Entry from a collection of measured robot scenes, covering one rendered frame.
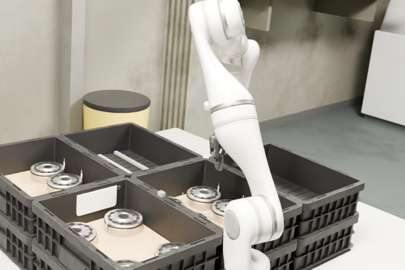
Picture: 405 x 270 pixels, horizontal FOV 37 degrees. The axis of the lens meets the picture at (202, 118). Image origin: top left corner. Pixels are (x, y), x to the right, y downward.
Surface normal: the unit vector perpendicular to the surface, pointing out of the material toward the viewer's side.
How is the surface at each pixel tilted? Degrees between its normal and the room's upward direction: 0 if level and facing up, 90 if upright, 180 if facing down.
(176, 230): 90
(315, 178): 90
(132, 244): 0
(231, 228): 94
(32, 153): 90
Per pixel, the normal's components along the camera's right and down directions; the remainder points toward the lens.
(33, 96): 0.72, 0.27
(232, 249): -0.84, 0.17
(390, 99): -0.69, 0.15
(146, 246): 0.09, -0.95
